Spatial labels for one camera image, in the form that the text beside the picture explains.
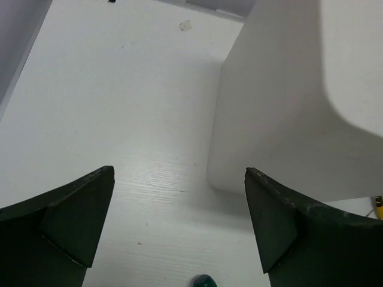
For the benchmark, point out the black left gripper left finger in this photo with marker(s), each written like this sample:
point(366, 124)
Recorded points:
point(52, 239)

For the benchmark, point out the clear tape piece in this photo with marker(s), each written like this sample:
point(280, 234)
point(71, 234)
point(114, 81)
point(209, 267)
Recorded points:
point(186, 25)

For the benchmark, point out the white drawer cabinet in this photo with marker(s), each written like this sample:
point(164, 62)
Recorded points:
point(300, 99)

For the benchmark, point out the green stubby screwdriver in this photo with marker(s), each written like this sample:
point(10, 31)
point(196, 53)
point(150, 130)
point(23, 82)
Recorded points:
point(203, 280)

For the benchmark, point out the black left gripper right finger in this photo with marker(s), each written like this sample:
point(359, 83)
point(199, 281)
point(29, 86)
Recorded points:
point(304, 242)

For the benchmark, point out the yellow black pliers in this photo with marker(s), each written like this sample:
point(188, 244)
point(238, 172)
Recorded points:
point(377, 203)

